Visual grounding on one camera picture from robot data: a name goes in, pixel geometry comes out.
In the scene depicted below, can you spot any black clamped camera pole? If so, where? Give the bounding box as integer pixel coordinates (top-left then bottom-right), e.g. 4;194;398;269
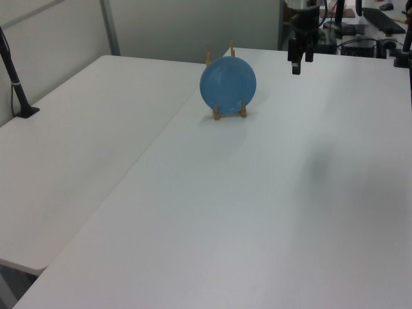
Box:
393;22;412;68

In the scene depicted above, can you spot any black camera pole with base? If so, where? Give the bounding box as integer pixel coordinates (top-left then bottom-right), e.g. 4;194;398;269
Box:
0;26;41;118

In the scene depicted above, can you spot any black keyboard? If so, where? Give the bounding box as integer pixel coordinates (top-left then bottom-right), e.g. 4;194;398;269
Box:
361;6;407;34

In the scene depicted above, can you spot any black equipment box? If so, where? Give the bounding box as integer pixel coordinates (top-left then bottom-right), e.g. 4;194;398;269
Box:
340;38;378;58

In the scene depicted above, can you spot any blue round plate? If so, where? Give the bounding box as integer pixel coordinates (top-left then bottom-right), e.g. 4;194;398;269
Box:
199;55;258;115

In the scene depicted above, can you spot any thin black stand pole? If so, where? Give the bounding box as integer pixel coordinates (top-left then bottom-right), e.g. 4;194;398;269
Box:
332;0;346;30

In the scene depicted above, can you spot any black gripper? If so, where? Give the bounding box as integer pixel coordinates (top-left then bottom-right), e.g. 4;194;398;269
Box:
287;6;321;76

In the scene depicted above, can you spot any wooden plate rack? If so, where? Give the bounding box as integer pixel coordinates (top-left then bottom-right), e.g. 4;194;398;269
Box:
205;40;248;122

